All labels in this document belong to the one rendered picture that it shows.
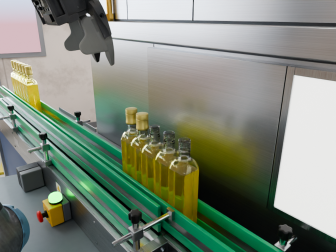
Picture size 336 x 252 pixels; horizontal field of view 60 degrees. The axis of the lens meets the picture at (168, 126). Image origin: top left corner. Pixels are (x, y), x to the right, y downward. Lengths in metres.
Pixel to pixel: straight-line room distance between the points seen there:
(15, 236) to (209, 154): 0.51
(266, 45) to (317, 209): 0.36
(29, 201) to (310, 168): 0.99
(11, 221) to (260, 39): 0.68
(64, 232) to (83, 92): 2.97
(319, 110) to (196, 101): 0.33
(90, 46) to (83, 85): 3.36
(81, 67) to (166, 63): 3.00
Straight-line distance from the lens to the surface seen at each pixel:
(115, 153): 1.08
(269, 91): 0.66
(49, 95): 3.86
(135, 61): 1.06
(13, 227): 0.77
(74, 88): 3.87
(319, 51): 0.62
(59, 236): 1.06
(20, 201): 1.28
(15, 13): 3.73
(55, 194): 1.07
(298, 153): 0.67
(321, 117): 0.62
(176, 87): 0.86
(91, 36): 0.53
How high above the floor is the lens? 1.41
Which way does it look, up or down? 21 degrees down
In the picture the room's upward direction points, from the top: straight up
